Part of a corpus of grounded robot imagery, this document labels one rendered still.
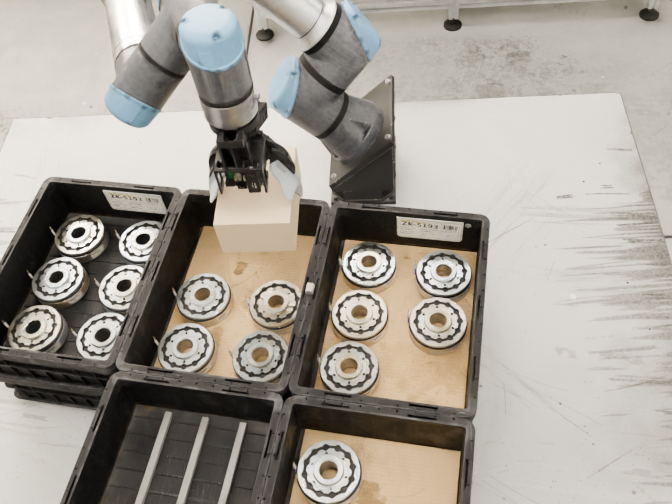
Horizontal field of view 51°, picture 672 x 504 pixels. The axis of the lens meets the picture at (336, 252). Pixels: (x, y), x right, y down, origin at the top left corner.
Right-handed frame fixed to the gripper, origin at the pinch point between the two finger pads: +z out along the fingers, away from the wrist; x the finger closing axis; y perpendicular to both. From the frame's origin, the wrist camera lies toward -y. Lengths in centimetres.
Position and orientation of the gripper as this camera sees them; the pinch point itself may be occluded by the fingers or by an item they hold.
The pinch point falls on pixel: (258, 193)
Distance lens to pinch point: 116.0
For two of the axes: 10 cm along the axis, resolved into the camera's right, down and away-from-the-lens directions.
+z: 0.8, 5.7, 8.2
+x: 10.0, -0.3, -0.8
